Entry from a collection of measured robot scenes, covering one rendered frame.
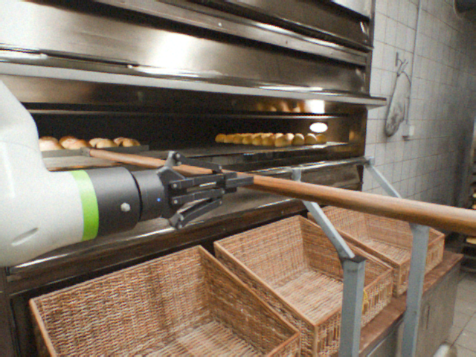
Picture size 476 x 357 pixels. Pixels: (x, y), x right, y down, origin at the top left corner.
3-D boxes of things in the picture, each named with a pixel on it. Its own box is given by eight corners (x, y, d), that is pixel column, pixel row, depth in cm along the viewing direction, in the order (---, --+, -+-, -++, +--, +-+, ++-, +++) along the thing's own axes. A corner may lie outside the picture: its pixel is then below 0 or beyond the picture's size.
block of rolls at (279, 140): (212, 142, 214) (212, 134, 213) (262, 139, 245) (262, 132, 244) (282, 146, 169) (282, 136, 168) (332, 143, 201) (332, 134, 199)
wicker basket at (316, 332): (211, 306, 128) (210, 241, 123) (296, 264, 166) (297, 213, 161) (314, 375, 94) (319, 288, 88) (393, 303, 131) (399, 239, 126)
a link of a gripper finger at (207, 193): (172, 197, 48) (172, 206, 49) (228, 189, 56) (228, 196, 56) (159, 193, 51) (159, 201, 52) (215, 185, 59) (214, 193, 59)
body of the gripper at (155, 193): (117, 166, 48) (171, 161, 54) (120, 220, 50) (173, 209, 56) (138, 172, 42) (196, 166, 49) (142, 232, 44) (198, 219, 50)
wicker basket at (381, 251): (303, 262, 169) (305, 211, 164) (356, 237, 206) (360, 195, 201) (399, 300, 133) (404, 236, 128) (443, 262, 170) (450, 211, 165)
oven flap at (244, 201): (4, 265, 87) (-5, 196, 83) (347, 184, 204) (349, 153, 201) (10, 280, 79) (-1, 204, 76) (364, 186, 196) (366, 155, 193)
